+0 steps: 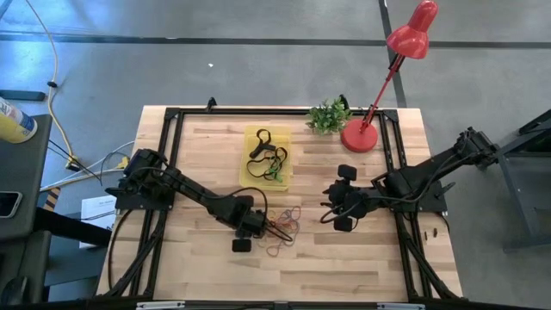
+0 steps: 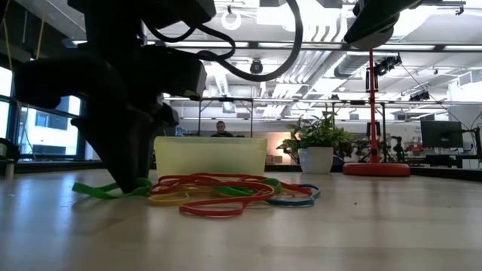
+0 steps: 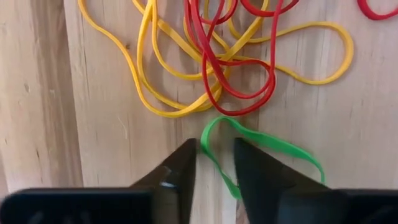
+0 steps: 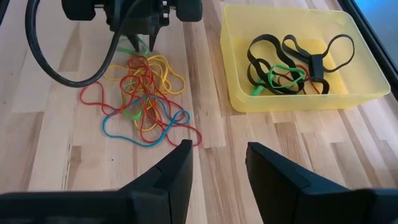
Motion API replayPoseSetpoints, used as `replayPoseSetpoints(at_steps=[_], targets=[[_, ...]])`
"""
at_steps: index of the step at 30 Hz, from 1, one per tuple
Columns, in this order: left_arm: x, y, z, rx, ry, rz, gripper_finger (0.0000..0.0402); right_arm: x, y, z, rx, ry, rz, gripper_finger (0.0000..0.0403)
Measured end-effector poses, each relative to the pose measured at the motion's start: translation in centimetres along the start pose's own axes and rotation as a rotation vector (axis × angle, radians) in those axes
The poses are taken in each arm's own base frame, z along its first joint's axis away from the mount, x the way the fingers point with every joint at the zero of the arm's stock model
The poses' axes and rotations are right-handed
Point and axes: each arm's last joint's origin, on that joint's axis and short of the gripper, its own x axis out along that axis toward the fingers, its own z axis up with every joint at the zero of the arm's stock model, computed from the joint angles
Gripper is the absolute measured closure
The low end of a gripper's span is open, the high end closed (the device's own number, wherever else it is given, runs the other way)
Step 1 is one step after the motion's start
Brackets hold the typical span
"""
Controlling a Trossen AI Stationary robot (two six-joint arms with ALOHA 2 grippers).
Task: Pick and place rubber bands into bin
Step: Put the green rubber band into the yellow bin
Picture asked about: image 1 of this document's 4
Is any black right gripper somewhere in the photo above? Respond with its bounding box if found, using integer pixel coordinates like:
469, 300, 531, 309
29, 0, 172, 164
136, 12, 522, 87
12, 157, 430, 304
322, 164, 371, 233

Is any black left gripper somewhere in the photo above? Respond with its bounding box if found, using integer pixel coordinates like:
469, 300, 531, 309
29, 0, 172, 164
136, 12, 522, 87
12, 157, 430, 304
223, 195, 294, 254

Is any wide black rubber band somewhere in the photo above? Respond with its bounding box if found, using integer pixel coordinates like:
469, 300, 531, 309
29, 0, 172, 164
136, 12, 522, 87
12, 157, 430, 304
248, 127, 277, 159
262, 146, 288, 171
245, 146, 288, 180

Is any yellow translucent plastic bin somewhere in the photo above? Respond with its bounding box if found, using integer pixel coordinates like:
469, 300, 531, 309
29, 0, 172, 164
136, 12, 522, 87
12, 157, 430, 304
238, 124, 294, 192

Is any red desk lamp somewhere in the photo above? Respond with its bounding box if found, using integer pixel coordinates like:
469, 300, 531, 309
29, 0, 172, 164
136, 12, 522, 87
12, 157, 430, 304
339, 0, 440, 154

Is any small green potted plant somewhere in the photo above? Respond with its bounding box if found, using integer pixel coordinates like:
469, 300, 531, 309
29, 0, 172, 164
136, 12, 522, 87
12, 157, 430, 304
306, 97, 353, 135

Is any white paper sheet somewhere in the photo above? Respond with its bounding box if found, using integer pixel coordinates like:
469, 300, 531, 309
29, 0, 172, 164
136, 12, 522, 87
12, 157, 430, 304
79, 195, 118, 250

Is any grey metal table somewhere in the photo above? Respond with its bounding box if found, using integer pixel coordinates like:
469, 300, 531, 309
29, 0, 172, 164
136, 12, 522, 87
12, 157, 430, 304
490, 109, 551, 251

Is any black furniture beam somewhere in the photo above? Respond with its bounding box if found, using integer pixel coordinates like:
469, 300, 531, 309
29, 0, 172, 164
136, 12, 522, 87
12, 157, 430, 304
34, 208, 113, 247

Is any dark grey side table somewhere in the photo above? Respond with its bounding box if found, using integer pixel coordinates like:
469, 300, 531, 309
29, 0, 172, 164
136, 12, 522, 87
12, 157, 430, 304
0, 114, 53, 242

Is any black smartphone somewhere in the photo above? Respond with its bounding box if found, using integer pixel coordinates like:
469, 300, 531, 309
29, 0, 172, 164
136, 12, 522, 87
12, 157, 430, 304
0, 191, 22, 220

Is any yellow wipes canister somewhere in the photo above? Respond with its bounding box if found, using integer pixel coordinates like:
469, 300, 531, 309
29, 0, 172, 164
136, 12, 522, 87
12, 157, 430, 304
0, 97, 39, 145

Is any black flat bar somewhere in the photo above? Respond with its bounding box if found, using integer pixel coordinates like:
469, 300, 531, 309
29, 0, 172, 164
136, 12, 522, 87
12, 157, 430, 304
0, 89, 47, 102

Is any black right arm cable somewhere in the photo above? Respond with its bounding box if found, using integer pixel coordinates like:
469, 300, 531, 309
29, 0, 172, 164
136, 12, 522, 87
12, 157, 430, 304
319, 201, 361, 225

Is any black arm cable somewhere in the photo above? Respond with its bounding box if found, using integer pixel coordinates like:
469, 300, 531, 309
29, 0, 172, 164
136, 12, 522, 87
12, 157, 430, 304
201, 185, 269, 220
319, 201, 361, 225

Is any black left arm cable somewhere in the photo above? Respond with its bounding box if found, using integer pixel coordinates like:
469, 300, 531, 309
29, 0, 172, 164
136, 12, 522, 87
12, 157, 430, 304
201, 185, 269, 220

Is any black metal table frame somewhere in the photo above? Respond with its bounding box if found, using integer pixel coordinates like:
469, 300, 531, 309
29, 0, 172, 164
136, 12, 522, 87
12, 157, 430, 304
102, 106, 464, 302

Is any silver metal bracket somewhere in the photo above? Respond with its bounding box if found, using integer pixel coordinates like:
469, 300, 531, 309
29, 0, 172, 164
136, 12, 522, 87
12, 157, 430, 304
136, 301, 186, 310
377, 302, 426, 310

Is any white cable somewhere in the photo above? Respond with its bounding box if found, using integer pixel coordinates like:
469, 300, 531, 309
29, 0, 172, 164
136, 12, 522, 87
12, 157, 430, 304
39, 141, 135, 193

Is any yellow floor cable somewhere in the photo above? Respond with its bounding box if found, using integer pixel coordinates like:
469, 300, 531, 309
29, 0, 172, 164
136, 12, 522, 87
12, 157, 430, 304
25, 0, 77, 163

